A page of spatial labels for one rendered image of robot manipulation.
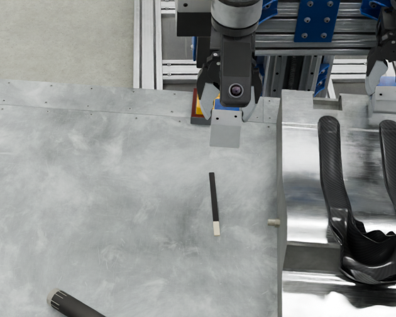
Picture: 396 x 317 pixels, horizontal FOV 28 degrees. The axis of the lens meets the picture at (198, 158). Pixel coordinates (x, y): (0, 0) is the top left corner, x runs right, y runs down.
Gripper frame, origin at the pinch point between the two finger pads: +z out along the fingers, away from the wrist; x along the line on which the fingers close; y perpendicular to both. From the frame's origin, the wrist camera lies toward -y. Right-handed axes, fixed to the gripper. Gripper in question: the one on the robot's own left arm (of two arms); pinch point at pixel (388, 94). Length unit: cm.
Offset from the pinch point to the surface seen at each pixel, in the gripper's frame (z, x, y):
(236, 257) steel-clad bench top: 11.6, 25.6, -29.8
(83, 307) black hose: 7, 49, -44
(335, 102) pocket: 4.4, 8.5, 1.4
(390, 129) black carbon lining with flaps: 2.9, -0.6, -5.8
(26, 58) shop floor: 92, 98, 103
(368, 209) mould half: -1.1, 6.0, -27.5
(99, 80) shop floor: 92, 71, 94
